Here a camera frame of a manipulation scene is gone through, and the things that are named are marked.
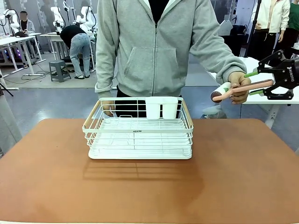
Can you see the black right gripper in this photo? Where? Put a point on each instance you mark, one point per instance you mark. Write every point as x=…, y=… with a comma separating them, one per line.
x=289, y=74

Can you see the pink lint roller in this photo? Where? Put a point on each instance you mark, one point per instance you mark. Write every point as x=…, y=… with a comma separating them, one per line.
x=254, y=85

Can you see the person's left forearm grey sleeve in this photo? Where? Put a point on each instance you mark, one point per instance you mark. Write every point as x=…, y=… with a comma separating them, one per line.
x=215, y=50

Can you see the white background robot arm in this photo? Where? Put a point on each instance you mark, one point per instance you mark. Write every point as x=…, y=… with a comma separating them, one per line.
x=10, y=19
x=58, y=18
x=85, y=18

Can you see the person's right forearm grey sleeve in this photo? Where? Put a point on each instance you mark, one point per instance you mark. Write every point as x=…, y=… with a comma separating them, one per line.
x=104, y=58

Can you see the person's left hand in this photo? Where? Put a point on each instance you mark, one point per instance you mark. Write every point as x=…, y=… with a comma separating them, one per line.
x=240, y=80

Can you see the person's right hand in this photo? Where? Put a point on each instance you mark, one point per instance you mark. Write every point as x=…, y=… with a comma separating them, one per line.
x=108, y=112

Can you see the white desk behind gripper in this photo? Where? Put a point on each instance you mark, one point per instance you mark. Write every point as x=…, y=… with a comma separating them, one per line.
x=268, y=100

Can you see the person in white jacket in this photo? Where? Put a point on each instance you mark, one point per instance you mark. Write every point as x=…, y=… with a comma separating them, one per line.
x=268, y=28

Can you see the person in green shirt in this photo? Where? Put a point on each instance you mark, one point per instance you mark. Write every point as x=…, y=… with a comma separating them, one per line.
x=292, y=28

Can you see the black tripod pole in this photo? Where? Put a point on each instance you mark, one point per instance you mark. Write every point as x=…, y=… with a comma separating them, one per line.
x=253, y=28

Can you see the white chair base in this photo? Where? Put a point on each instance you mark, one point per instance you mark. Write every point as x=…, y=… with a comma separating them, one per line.
x=213, y=112

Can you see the white cutlery holder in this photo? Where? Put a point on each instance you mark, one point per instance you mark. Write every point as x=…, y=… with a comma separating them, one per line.
x=161, y=107

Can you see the person in grey hoodie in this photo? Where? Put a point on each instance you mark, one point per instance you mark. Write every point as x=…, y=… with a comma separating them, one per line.
x=149, y=46

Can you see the white drain tray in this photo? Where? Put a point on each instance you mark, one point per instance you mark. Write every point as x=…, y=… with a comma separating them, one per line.
x=140, y=156

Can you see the bending person in jeans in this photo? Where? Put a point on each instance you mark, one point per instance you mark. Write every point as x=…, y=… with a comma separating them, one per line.
x=78, y=44

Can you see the grey plastic stool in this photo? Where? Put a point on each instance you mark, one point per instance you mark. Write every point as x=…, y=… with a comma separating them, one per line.
x=59, y=70

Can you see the white desk with robots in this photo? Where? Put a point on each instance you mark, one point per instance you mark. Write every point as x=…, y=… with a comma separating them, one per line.
x=52, y=38

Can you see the seated person in grey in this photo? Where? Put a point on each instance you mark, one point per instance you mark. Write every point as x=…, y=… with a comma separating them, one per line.
x=26, y=23

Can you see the black bag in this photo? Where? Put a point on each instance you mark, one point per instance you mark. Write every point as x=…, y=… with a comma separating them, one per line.
x=21, y=34

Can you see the white desk with black bag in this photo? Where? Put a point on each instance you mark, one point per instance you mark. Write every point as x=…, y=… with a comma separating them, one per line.
x=16, y=40

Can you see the black tripod leg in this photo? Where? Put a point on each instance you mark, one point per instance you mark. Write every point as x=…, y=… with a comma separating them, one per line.
x=5, y=89

